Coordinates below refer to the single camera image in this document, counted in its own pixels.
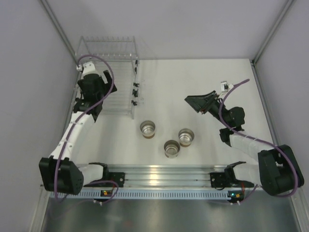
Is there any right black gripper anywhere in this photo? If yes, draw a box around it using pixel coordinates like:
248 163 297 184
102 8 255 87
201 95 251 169
186 90 230 128

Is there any steel cup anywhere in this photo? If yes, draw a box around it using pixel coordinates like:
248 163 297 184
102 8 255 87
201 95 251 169
140 120 156 139
164 140 181 159
178 128 195 147

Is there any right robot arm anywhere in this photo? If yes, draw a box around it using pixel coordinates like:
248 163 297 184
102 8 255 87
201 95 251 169
184 91 305 196

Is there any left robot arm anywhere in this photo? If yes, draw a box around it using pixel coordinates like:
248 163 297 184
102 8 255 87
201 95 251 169
39 70 117 195

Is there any clear acrylic dish rack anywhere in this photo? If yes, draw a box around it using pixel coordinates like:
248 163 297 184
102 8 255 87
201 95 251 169
76 36 140 118

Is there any steel cup front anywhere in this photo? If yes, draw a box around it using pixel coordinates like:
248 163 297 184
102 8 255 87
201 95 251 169
164 140 181 159

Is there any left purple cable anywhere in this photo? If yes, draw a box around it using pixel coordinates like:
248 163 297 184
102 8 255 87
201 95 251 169
54 55 115 203

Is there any purple cable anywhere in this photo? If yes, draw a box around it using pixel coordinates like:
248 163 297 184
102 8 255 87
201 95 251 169
54 55 115 203
218 78 299 206

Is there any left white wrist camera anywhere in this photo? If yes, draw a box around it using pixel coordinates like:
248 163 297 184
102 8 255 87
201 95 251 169
76 61 98 79

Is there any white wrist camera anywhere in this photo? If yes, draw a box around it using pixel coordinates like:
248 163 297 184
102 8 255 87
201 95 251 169
76 61 98 79
220 81 234 93

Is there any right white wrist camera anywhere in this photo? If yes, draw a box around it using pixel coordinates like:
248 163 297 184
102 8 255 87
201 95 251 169
220 81 234 93

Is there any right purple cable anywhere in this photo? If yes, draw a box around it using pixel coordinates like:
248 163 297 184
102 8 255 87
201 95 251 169
218 78 299 206

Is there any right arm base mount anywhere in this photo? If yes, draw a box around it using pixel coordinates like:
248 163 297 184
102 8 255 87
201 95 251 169
210 172 231 190

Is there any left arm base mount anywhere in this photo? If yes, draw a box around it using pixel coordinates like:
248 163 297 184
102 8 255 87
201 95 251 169
107 172 126 188

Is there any aluminium mounting rail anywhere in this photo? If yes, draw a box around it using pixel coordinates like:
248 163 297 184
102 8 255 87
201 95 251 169
40 164 266 191

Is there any left aluminium frame post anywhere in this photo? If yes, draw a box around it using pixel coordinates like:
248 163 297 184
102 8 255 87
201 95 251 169
39 0 78 65

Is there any aluminium frame post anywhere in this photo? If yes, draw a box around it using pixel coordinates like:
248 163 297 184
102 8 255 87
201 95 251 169
251 0 296 67
39 0 78 65

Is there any white slotted cable duct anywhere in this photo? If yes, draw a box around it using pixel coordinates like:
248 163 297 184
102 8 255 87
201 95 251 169
49 188 232 200

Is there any right aluminium frame post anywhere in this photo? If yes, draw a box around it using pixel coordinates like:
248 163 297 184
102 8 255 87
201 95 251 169
251 0 296 67

